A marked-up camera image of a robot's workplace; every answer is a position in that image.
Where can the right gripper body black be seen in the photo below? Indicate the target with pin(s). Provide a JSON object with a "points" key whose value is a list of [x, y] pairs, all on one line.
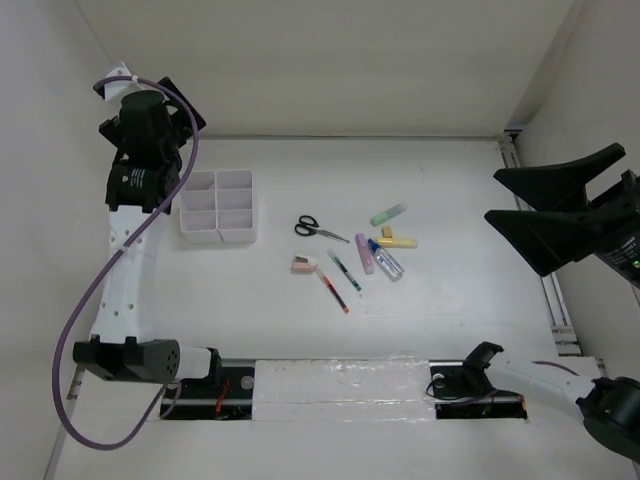
{"points": [[620, 246]]}

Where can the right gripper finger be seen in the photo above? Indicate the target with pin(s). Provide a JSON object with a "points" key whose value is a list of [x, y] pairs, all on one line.
{"points": [[548, 241], [559, 186]]}

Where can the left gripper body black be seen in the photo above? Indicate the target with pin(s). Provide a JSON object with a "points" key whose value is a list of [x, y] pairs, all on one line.
{"points": [[182, 121]]}

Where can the red gel pen long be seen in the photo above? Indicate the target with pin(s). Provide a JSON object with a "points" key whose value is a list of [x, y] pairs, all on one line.
{"points": [[329, 285]]}

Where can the pink highlighter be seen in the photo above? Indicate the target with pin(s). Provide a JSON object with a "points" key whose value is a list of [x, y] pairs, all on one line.
{"points": [[365, 253]]}

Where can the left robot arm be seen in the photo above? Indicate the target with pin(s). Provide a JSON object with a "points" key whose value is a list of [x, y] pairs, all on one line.
{"points": [[147, 172]]}

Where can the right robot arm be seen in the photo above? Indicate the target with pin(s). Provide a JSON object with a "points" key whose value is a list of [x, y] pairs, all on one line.
{"points": [[607, 408]]}

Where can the white six-compartment organizer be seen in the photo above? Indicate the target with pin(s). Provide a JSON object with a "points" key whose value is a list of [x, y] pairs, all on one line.
{"points": [[219, 208]]}

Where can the green highlighter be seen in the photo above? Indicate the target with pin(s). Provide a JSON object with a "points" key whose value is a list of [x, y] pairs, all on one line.
{"points": [[388, 214]]}

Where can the yellow highlighter body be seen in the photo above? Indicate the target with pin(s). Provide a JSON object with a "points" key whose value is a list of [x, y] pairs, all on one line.
{"points": [[400, 243]]}

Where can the clear blue-capped glue bottle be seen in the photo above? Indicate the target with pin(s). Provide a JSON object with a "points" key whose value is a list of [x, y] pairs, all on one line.
{"points": [[386, 261]]}

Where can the pink white stapler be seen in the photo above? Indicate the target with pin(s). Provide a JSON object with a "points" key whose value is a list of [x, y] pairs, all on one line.
{"points": [[303, 264]]}

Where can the aluminium rail right side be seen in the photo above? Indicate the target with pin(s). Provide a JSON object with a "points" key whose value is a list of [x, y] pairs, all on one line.
{"points": [[565, 338]]}

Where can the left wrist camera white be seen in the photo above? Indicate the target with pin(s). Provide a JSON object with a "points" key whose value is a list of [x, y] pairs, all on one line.
{"points": [[119, 85]]}

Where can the black-handled scissors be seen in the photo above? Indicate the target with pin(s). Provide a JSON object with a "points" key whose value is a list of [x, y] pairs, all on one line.
{"points": [[308, 226]]}

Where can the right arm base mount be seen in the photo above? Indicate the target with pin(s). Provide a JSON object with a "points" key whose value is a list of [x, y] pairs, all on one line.
{"points": [[456, 398]]}

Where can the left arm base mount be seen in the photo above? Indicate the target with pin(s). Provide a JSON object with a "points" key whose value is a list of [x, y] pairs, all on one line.
{"points": [[229, 398]]}

